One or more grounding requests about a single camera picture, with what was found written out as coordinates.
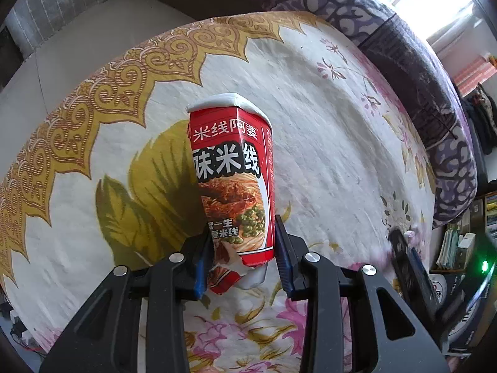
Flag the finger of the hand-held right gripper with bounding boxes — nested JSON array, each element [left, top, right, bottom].
[[388, 227, 439, 319]]

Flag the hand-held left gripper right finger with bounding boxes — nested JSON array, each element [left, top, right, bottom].
[[274, 214, 451, 373]]

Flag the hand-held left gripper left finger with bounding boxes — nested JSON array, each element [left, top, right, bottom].
[[39, 235, 214, 373]]

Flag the red noodle cup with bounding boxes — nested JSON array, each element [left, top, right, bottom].
[[185, 92, 276, 295]]

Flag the blue printed carton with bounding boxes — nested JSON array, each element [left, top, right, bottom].
[[427, 272, 464, 312]]

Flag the wooden bookshelf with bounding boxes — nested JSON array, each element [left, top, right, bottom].
[[431, 190, 497, 273]]

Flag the floral tablecloth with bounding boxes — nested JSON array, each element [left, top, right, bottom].
[[0, 10, 437, 373]]

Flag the pile of folded clothes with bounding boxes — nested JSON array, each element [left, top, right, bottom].
[[462, 85, 497, 156]]

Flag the white power strip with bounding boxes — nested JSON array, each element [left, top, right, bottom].
[[10, 311, 36, 343]]

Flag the pink drawer cabinet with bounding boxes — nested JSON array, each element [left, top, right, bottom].
[[452, 56, 497, 94]]

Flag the window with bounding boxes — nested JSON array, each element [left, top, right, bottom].
[[384, 0, 474, 39]]

